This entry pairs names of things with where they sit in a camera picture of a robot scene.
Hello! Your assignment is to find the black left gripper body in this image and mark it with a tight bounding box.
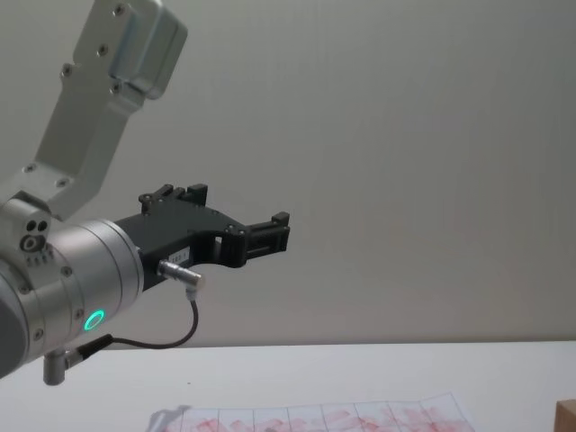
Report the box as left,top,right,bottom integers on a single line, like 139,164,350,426
114,200,248,294

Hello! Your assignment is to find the thin dark gripper cable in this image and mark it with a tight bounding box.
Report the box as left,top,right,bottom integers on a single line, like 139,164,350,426
42,259,210,387

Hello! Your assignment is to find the white table cloth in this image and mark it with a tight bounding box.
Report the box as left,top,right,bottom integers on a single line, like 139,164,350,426
0,335,576,432

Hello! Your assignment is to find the paper sheet with red marks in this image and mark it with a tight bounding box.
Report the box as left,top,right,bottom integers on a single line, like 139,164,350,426
150,391,479,432

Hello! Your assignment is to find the brown cardboard box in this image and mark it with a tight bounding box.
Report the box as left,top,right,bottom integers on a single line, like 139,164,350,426
554,399,576,432

